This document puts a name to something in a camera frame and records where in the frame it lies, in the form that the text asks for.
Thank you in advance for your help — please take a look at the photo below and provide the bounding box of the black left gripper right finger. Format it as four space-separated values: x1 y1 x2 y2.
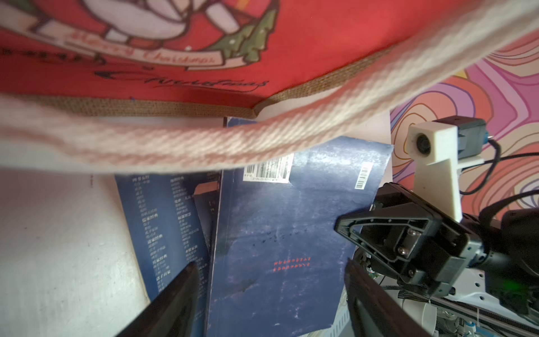
344 259 429 337

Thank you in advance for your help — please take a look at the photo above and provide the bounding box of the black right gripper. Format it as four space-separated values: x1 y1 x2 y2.
334 183 483 297

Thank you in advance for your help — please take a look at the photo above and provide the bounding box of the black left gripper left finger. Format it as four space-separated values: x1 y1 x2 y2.
118 262 199 337

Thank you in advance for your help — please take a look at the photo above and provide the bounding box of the navy book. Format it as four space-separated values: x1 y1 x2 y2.
206 137 392 336
114 170 224 302

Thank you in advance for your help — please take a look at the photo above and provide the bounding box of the red beige canvas tote bag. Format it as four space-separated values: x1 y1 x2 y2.
1 1 538 174

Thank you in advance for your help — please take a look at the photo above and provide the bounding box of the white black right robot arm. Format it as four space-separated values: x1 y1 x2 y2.
334 183 538 336

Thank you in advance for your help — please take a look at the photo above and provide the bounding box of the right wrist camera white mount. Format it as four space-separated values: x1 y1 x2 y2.
405 115 488 223

